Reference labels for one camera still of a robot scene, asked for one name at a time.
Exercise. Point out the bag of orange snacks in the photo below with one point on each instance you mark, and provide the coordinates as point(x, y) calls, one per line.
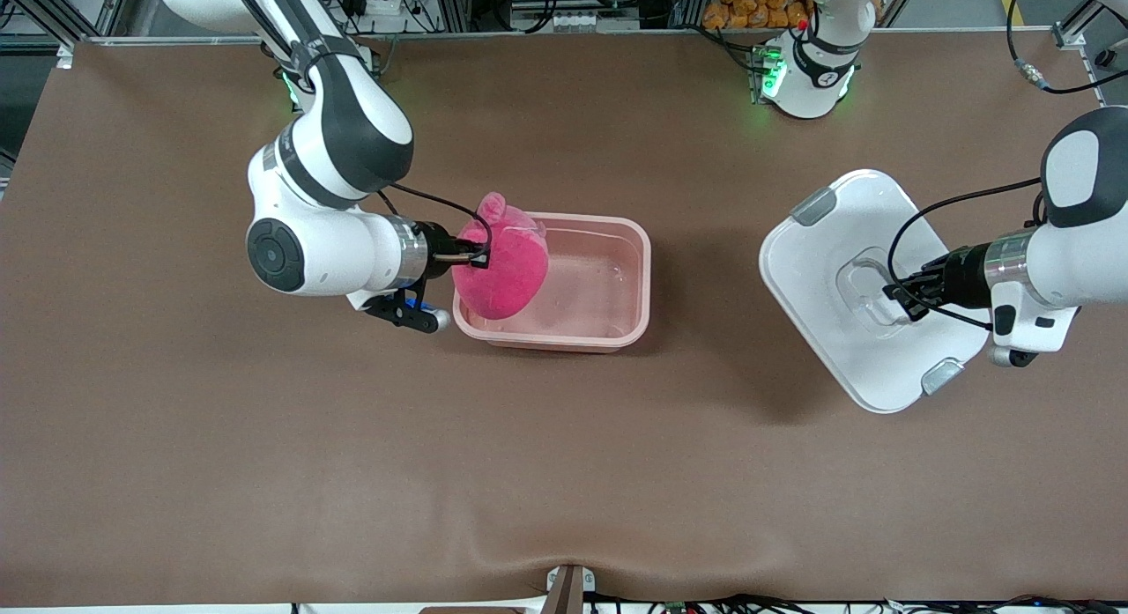
point(749, 6)

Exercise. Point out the pink plush toy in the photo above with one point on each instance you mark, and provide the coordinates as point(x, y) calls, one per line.
point(507, 270)

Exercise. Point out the black caster wheel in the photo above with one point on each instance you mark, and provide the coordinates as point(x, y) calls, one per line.
point(1104, 57)

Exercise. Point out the white left camera bracket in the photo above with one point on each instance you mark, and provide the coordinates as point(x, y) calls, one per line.
point(1044, 323)

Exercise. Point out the white camera bracket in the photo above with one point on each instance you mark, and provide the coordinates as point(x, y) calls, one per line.
point(379, 295)
point(1044, 323)

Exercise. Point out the aluminium corner strut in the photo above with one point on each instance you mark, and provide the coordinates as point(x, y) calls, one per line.
point(1071, 33)

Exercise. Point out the brown table cover mat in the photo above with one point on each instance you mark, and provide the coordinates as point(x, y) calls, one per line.
point(564, 464)

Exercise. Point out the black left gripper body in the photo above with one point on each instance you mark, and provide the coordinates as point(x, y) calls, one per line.
point(961, 275)

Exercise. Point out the aluminium frame struts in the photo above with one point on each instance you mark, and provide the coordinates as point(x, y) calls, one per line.
point(113, 6)

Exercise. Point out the metal table edge bracket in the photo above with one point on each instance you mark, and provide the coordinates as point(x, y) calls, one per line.
point(568, 588)

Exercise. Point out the white right camera bracket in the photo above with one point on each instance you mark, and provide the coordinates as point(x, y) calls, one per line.
point(379, 295)

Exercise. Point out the white box lid grey clips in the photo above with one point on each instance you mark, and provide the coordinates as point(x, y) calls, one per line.
point(846, 332)

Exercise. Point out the silver aluminium frame rail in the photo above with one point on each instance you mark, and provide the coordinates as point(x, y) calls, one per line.
point(573, 33)

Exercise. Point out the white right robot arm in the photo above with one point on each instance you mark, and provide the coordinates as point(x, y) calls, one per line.
point(335, 156)

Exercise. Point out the pink plastic storage box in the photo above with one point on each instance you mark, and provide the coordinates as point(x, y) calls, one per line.
point(599, 288)

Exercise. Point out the white power strip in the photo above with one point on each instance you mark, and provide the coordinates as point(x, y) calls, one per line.
point(397, 15)

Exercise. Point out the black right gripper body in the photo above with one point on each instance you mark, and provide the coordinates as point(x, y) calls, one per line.
point(438, 245)

